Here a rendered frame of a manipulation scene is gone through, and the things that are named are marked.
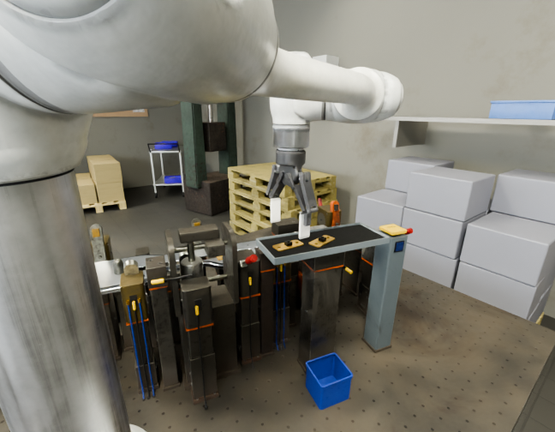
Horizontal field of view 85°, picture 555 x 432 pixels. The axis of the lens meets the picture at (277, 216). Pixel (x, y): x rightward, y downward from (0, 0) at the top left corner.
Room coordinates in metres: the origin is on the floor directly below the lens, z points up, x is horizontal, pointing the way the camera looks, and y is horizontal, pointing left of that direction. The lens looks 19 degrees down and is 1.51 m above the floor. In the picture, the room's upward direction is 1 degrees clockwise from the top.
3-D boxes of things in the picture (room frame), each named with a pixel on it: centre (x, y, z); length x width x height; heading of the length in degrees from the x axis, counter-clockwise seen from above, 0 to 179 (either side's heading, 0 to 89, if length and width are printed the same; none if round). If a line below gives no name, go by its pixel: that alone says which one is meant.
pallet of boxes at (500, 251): (2.10, -1.29, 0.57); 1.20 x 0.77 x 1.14; 40
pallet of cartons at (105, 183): (4.90, 3.06, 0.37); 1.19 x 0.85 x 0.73; 40
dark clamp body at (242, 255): (0.84, 0.09, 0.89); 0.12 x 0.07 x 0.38; 24
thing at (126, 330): (0.89, 0.52, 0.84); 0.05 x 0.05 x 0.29; 24
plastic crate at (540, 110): (2.09, -1.60, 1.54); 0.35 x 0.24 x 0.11; 40
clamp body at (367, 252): (1.10, -0.40, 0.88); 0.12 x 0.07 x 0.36; 24
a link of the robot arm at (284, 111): (0.76, -0.04, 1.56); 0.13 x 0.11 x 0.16; 80
